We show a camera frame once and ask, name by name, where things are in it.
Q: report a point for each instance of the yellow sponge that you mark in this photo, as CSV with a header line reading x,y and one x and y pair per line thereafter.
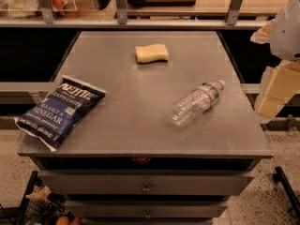
x,y
151,53

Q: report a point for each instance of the blue kettle chip bag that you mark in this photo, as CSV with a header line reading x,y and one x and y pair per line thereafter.
x,y
52,119

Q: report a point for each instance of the clear plastic bin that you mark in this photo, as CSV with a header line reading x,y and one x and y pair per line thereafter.
x,y
17,9

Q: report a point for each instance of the black wire basket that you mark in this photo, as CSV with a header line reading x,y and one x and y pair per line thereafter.
x,y
38,211

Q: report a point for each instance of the grey shelf rail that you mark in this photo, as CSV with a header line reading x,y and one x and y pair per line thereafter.
x,y
133,24

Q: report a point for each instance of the grey drawer cabinet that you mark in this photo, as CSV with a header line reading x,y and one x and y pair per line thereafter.
x,y
125,163

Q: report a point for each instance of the black metal stand leg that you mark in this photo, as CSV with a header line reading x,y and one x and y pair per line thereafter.
x,y
280,177

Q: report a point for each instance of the clear plastic water bottle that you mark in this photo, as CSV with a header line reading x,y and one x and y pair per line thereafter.
x,y
198,101

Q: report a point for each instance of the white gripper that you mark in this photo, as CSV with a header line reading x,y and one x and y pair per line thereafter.
x,y
287,37

